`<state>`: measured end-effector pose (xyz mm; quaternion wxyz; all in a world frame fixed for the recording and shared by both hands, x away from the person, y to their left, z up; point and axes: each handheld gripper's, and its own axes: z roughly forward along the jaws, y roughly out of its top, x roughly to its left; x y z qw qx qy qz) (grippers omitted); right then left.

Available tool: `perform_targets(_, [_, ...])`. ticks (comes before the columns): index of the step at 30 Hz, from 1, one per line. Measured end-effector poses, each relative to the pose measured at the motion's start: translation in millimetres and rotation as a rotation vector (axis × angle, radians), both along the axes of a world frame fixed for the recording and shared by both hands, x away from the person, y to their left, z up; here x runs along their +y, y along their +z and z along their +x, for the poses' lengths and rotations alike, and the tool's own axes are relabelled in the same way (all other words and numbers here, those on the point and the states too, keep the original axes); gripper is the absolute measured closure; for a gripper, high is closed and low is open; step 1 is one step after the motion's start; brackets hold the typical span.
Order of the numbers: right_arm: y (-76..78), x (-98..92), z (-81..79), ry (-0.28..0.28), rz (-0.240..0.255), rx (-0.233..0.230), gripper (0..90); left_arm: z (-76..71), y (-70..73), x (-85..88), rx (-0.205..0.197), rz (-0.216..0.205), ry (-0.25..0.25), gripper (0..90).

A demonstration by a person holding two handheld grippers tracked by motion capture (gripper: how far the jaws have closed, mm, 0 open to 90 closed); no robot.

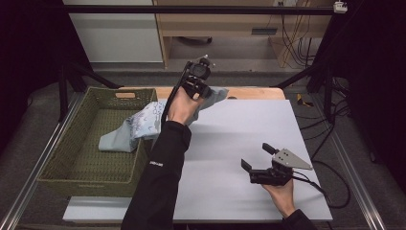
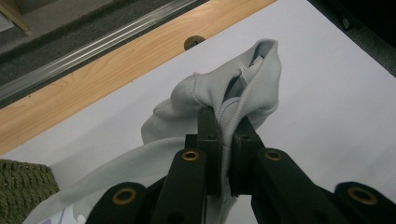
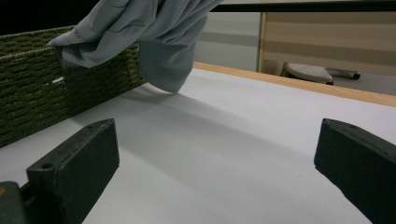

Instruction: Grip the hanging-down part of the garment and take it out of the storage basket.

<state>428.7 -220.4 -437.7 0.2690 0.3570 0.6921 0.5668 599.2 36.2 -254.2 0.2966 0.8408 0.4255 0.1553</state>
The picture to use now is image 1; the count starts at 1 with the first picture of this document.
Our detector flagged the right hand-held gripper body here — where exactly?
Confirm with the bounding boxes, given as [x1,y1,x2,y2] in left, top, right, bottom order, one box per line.
[248,148,314,187]

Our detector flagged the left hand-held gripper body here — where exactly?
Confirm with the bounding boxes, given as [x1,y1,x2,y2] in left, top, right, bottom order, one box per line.
[181,55,214,101]

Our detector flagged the light blue patterned garment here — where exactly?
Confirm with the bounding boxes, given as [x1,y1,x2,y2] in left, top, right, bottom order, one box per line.
[98,85,230,154]

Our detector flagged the green woven basket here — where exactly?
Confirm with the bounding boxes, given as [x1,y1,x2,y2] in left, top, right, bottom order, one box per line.
[36,85,160,198]

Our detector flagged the person's right hand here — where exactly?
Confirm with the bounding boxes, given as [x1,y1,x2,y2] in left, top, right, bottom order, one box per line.
[260,177,297,220]

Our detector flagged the person's left hand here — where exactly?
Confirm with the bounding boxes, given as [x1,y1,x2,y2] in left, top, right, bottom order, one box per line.
[167,85,206,127]

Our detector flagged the wooden desk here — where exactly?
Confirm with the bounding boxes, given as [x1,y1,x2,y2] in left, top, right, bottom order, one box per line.
[152,0,337,70]

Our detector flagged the yellow and black tool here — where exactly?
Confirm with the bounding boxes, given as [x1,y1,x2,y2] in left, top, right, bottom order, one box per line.
[296,93,314,108]

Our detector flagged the black stand leg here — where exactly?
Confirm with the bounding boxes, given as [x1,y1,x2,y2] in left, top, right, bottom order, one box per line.
[57,58,124,123]
[270,60,338,124]

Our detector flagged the white cabinet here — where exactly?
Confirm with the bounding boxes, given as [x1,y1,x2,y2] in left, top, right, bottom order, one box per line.
[62,0,165,64]

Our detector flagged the white plug adapter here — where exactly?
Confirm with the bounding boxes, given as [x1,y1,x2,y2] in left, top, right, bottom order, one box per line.
[332,1,349,14]

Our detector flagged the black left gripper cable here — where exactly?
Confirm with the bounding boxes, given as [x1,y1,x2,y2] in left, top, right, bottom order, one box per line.
[160,60,191,129]

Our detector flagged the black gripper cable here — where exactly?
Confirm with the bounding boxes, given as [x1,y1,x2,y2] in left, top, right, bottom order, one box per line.
[291,159,352,211]
[160,60,191,129]

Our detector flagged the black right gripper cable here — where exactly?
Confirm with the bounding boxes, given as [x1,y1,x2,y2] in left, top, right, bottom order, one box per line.
[291,159,352,211]

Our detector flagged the black horizontal frame bar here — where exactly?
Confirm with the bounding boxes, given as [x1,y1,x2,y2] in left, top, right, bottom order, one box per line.
[61,4,336,16]

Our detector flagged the black floor cables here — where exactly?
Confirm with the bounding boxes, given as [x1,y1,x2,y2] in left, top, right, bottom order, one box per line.
[300,76,352,161]

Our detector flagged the aluminium frame rail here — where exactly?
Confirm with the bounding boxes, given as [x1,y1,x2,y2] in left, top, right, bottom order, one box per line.
[312,94,388,230]
[0,91,84,230]

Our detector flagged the bundle of hanging cables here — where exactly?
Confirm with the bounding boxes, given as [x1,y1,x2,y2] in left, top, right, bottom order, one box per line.
[277,12,318,69]

